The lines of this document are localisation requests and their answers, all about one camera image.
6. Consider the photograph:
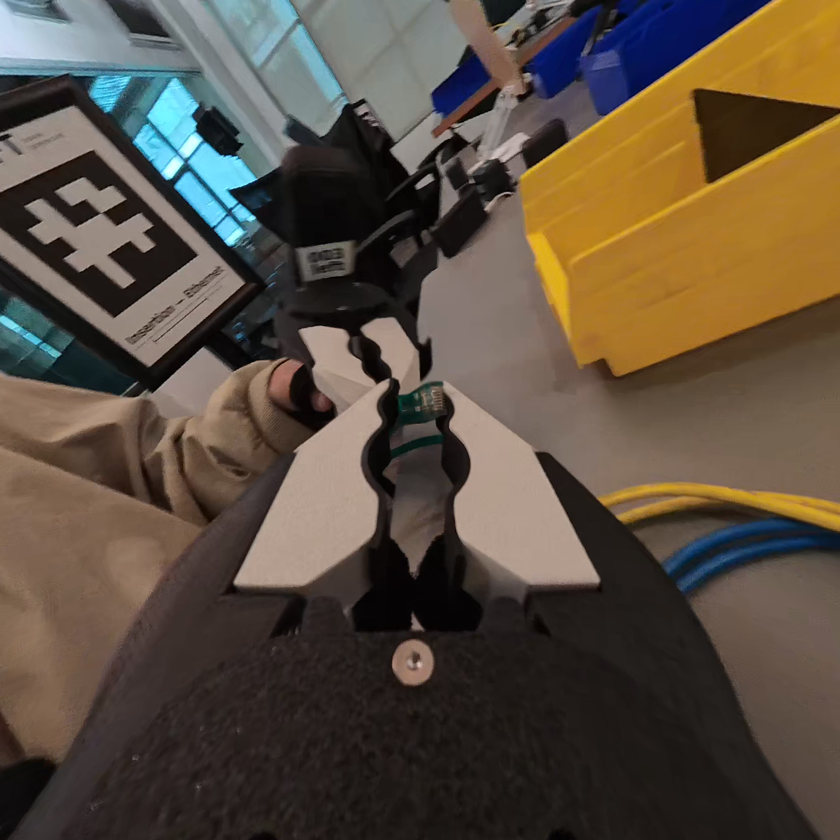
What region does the black box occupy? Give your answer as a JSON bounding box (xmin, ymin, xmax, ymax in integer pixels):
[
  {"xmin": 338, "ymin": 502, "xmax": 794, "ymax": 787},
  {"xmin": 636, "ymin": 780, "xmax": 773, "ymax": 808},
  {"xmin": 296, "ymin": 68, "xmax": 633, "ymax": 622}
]
[
  {"xmin": 433, "ymin": 189, "xmax": 488, "ymax": 258},
  {"xmin": 521, "ymin": 119, "xmax": 569, "ymax": 169}
]

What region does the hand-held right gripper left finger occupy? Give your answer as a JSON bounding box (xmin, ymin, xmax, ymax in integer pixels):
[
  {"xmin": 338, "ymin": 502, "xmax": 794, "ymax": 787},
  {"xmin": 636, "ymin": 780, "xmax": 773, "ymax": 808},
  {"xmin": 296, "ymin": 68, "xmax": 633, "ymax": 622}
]
[{"xmin": 233, "ymin": 379, "xmax": 403, "ymax": 595}]

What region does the person's beige jacket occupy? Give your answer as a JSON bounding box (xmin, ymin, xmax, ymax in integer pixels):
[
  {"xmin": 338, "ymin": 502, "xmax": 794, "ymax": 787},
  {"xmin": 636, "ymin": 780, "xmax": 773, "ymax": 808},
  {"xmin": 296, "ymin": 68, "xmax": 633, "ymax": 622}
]
[{"xmin": 0, "ymin": 446, "xmax": 290, "ymax": 769}]

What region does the black office chair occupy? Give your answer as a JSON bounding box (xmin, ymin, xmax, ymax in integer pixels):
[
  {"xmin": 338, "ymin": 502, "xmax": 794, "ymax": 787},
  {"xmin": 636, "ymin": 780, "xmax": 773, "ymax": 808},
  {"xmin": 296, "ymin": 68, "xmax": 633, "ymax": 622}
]
[{"xmin": 230, "ymin": 98, "xmax": 447, "ymax": 263}]

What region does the blue ethernet cable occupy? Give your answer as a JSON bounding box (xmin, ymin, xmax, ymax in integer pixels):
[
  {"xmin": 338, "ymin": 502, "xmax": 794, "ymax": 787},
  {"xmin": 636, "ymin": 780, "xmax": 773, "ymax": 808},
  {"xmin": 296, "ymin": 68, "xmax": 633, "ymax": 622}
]
[{"xmin": 663, "ymin": 518, "xmax": 840, "ymax": 593}]

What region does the person's left hand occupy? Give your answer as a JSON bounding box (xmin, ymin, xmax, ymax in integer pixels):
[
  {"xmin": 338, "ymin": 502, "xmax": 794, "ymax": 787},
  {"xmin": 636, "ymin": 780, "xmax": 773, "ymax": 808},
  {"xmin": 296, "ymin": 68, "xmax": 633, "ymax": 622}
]
[{"xmin": 268, "ymin": 360, "xmax": 337, "ymax": 431}]

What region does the green ethernet cable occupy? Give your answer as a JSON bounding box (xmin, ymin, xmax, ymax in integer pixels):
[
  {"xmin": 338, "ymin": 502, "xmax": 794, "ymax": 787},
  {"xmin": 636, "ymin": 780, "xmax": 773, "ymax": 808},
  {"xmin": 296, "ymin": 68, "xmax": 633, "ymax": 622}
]
[{"xmin": 390, "ymin": 382, "xmax": 455, "ymax": 463}]

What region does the yellow plastic bin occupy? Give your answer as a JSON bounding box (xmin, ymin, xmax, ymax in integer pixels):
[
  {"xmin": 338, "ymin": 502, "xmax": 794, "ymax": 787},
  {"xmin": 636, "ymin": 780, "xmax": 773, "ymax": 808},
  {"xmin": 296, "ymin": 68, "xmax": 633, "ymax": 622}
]
[{"xmin": 521, "ymin": 0, "xmax": 840, "ymax": 378}]

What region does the person's left forearm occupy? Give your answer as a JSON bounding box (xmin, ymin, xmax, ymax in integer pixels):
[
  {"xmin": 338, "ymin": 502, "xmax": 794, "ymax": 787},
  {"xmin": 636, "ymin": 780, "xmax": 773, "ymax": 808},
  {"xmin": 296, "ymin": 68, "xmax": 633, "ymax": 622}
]
[{"xmin": 0, "ymin": 360, "xmax": 312, "ymax": 526}]

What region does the yellow ethernet cable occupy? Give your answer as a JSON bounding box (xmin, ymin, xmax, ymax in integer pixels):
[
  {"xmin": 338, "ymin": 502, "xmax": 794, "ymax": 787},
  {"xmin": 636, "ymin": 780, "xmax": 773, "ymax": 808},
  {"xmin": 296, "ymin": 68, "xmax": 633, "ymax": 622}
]
[{"xmin": 600, "ymin": 483, "xmax": 840, "ymax": 532}]

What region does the wooden table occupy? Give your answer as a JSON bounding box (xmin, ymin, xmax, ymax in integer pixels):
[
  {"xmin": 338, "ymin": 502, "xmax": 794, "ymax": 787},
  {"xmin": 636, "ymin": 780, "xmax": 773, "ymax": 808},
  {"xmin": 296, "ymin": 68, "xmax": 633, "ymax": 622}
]
[{"xmin": 433, "ymin": 16, "xmax": 578, "ymax": 137}]

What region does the blue plastic bin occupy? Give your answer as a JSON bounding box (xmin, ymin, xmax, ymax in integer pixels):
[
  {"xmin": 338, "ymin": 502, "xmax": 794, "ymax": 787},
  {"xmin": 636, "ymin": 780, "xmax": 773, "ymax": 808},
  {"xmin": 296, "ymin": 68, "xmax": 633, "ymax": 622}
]
[
  {"xmin": 577, "ymin": 0, "xmax": 778, "ymax": 98},
  {"xmin": 528, "ymin": 13, "xmax": 631, "ymax": 99},
  {"xmin": 431, "ymin": 45, "xmax": 494, "ymax": 118}
]

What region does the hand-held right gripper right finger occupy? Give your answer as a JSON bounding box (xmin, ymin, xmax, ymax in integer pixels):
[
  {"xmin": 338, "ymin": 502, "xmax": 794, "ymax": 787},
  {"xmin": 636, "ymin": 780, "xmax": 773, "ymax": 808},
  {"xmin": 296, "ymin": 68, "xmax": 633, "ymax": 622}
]
[{"xmin": 434, "ymin": 384, "xmax": 602, "ymax": 595}]

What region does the black framed tag sign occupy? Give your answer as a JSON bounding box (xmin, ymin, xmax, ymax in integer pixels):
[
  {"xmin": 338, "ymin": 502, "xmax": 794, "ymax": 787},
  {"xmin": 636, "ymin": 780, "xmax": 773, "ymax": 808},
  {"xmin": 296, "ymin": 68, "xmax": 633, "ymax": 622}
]
[{"xmin": 0, "ymin": 74, "xmax": 266, "ymax": 389}]

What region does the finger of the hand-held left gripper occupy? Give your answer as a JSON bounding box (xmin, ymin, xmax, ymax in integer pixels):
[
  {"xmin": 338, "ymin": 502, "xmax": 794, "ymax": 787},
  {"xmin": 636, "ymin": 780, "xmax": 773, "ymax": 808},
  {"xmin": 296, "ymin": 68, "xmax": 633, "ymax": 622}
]
[
  {"xmin": 357, "ymin": 319, "xmax": 422, "ymax": 389},
  {"xmin": 300, "ymin": 325, "xmax": 395, "ymax": 412}
]

